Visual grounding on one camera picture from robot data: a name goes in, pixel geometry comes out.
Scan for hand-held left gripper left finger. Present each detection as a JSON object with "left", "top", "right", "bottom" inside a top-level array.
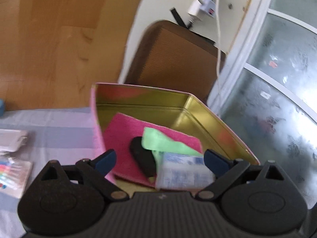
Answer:
[{"left": 38, "top": 149, "right": 129, "bottom": 202}]

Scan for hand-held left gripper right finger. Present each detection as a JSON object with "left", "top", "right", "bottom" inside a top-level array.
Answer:
[{"left": 196, "top": 149, "right": 285, "bottom": 201}]

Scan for magenta cloth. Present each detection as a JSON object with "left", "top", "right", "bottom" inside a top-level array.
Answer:
[{"left": 103, "top": 112, "right": 204, "bottom": 187}]

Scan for printed clear plastic packet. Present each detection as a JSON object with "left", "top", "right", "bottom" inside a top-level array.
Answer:
[{"left": 155, "top": 152, "right": 216, "bottom": 191}]

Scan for black oval object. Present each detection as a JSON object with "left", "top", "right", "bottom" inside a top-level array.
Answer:
[{"left": 129, "top": 136, "right": 158, "bottom": 178}]

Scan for light green cloth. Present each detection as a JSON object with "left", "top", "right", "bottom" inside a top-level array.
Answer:
[{"left": 141, "top": 127, "right": 205, "bottom": 169}]

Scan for pink macaron print tin box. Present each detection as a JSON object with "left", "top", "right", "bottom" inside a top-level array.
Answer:
[{"left": 90, "top": 83, "right": 260, "bottom": 194}]

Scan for coloured marker pack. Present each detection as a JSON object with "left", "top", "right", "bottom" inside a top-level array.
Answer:
[{"left": 0, "top": 157, "right": 34, "bottom": 199}]

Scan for white plastic packet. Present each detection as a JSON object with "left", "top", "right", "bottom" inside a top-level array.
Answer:
[{"left": 0, "top": 129, "right": 29, "bottom": 154}]

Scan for striped bed sheet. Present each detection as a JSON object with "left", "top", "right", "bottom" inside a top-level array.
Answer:
[{"left": 0, "top": 107, "right": 99, "bottom": 238}]

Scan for frosted glass door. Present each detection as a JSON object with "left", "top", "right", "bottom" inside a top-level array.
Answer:
[{"left": 207, "top": 0, "right": 317, "bottom": 204}]

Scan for brown woven mat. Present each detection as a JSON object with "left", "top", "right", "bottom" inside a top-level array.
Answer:
[{"left": 124, "top": 20, "right": 227, "bottom": 105}]

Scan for black tape strip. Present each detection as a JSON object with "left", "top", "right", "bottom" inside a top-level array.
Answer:
[
  {"left": 170, "top": 8, "right": 194, "bottom": 29},
  {"left": 193, "top": 31, "right": 216, "bottom": 46}
]

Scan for white plug adapter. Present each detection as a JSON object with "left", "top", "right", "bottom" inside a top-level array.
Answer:
[{"left": 187, "top": 0, "right": 205, "bottom": 21}]

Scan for wood grain wall sheet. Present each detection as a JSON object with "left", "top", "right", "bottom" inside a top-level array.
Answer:
[{"left": 0, "top": 0, "right": 159, "bottom": 112}]

